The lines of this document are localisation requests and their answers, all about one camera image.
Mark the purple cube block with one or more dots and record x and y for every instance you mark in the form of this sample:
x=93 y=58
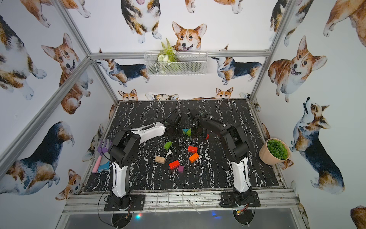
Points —
x=181 y=169

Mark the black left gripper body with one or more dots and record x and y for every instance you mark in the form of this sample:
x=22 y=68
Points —
x=176 y=133

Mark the red block lower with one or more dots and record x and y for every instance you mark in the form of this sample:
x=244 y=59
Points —
x=174 y=165

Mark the purple toy rake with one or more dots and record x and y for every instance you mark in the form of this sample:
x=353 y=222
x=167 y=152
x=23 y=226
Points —
x=102 y=149

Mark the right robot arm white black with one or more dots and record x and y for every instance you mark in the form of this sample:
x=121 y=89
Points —
x=236 y=147

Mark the red block middle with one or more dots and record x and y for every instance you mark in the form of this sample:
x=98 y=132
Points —
x=192 y=149

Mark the pink pot green plant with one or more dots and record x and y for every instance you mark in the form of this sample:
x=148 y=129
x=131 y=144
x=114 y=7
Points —
x=274 y=151

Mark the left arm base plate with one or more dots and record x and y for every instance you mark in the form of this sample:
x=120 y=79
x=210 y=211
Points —
x=128 y=202

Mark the artificial fern with flower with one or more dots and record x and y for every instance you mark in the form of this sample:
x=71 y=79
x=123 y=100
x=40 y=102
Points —
x=167 y=59

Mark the white wire basket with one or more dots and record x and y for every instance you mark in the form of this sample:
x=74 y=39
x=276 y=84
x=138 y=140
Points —
x=179 y=63

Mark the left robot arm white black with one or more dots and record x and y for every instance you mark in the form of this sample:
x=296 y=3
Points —
x=123 y=152

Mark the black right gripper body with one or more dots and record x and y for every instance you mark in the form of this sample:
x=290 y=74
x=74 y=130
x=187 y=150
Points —
x=198 y=132

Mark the orange block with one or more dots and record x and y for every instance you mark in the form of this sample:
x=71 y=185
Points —
x=194 y=157

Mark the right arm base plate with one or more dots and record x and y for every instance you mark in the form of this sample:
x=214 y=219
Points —
x=236 y=200

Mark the natural wood block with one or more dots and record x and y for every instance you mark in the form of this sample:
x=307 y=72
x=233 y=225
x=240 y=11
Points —
x=160 y=159

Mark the blue toy shovel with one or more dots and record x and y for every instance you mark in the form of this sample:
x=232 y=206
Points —
x=103 y=167

